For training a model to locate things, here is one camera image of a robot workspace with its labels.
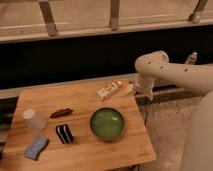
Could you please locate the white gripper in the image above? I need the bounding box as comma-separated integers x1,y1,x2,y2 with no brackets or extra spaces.
125,74,155,101

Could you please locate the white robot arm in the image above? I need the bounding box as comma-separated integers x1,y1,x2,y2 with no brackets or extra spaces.
133,51,213,171

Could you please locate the blue sponge cloth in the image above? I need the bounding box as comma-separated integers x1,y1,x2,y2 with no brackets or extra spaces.
24,136,49,160

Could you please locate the metal window bracket right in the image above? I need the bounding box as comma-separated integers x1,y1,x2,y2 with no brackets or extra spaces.
188,0,208,23

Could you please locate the green bowl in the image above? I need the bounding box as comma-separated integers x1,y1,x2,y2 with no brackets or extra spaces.
90,107,125,140

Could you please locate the metal window bracket middle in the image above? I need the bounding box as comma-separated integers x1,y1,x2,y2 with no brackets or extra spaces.
110,0,120,31

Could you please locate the metal window bracket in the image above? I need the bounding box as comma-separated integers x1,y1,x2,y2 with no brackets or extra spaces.
110,0,120,31
188,0,208,23
38,0,57,36

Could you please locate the black white striped eraser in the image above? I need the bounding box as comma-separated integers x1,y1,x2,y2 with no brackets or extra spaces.
56,124,74,144

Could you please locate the black cable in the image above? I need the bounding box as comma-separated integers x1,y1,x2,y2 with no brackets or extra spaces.
143,99,150,129

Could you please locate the small bottle on ledge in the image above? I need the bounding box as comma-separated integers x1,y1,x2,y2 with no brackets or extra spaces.
186,52,198,65

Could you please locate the metal window bracket left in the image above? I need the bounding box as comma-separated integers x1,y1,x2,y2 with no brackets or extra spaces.
38,0,57,36

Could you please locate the dark red chili pepper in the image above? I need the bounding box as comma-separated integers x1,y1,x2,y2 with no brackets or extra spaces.
50,108,73,119

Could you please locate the white tube package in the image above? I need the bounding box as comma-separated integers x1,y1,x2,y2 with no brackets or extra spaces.
96,81,123,100

